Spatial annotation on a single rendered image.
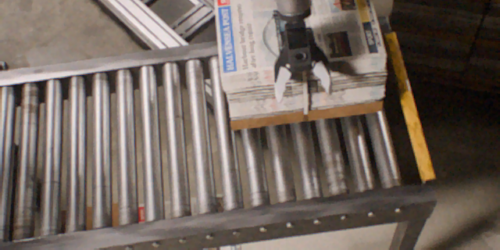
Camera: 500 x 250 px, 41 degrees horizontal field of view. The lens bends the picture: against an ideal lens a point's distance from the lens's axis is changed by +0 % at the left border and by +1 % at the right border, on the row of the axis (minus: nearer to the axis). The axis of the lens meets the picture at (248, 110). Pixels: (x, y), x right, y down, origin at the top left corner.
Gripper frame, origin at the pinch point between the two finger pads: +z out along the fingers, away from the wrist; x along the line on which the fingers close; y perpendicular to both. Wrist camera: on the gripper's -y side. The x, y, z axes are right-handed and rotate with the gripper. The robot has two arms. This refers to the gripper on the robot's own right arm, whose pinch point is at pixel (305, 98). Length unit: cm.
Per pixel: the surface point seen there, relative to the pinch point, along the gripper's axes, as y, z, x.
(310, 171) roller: 6.8, 23.4, 0.2
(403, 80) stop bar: 23.4, 10.5, -26.8
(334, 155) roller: 9.9, 21.6, -6.4
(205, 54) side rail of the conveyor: 38.6, 1.7, 23.5
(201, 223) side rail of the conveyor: -1.5, 28.4, 27.9
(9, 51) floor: 140, 28, 117
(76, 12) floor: 154, 20, 88
